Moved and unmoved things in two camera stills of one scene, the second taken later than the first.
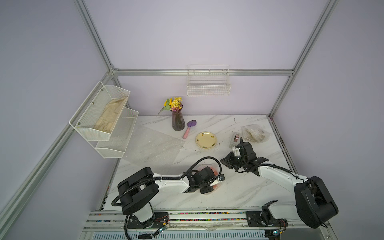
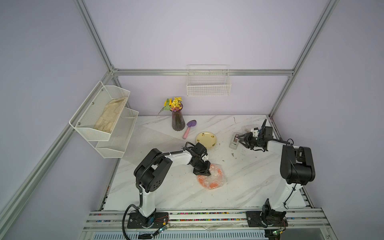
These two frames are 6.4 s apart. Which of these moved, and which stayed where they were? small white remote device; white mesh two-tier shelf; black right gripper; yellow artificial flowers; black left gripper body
Moved: black right gripper; black left gripper body
Stayed: white mesh two-tier shelf; small white remote device; yellow artificial flowers
